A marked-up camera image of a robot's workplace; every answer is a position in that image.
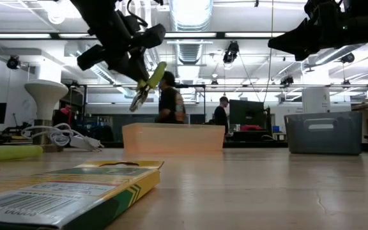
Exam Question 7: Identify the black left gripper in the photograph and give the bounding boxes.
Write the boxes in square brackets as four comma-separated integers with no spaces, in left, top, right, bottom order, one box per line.
[77,11,167,83]

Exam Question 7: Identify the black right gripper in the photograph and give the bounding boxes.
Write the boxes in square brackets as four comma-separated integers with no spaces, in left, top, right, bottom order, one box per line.
[268,0,344,62]

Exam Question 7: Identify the yellow-handled pliers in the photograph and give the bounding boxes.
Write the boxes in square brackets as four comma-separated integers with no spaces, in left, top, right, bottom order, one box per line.
[0,145,43,164]
[128,61,168,112]

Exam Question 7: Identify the yellow crayon box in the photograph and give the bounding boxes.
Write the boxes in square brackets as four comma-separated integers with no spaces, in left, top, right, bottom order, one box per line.
[0,159,165,230]

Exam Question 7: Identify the person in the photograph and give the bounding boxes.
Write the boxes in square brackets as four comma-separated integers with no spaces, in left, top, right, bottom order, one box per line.
[156,70,187,125]
[53,104,76,128]
[213,95,230,135]

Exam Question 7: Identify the white pillar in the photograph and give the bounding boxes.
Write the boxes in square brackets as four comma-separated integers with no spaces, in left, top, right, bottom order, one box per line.
[302,88,331,114]

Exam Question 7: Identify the orange translucent plastic bin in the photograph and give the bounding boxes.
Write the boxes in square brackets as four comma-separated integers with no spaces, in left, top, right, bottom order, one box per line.
[122,123,226,157]

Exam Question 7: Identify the white bulb table lamp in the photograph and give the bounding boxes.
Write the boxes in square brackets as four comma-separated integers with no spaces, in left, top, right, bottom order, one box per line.
[24,79,70,145]

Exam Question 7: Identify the grey plastic bin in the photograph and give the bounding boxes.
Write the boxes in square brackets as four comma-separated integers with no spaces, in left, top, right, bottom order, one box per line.
[284,111,363,156]

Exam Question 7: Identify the black ceiling camera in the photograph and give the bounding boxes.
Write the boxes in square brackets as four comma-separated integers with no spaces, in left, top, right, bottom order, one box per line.
[222,40,240,64]
[6,55,21,70]
[279,75,295,88]
[339,52,356,64]

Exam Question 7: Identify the thin hanging cable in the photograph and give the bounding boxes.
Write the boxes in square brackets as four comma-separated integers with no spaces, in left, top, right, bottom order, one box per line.
[262,0,275,103]

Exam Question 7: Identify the white lamp cable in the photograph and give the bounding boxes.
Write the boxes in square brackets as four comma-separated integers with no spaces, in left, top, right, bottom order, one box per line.
[20,123,105,151]

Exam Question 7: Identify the black aluminium table frame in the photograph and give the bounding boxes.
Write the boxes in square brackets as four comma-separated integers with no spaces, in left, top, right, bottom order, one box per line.
[0,139,368,153]

